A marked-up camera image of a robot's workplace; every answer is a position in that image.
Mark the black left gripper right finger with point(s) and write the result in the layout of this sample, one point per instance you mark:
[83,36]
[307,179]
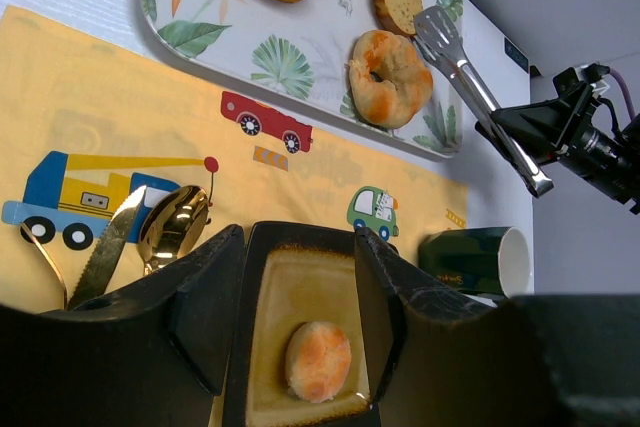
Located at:
[436,357]

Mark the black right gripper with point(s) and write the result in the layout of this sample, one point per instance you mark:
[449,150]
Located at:
[551,131]

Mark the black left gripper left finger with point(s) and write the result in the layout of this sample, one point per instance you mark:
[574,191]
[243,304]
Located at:
[152,353]

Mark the small round bun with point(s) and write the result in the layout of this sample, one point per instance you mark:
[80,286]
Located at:
[317,361]

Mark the silver metal tongs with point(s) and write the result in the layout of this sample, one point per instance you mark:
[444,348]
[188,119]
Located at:
[439,42]

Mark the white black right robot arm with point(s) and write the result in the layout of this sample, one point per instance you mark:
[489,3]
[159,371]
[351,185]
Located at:
[612,166]

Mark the black XDOF label right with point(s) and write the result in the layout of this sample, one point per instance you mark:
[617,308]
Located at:
[516,55]

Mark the gold knife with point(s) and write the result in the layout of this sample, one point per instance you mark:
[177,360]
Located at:
[104,258]

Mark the dark green mug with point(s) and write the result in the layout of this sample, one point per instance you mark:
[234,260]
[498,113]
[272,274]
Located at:
[492,261]

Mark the gold spoon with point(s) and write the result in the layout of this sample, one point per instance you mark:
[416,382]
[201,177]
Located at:
[172,228]

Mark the black square amber plate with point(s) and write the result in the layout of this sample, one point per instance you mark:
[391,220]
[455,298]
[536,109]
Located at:
[294,274]

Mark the yellow vehicle-print placemat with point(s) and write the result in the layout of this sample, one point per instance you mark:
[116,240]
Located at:
[62,90]

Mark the twisted ring bread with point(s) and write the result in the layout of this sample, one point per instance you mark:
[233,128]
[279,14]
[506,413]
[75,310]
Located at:
[389,81]

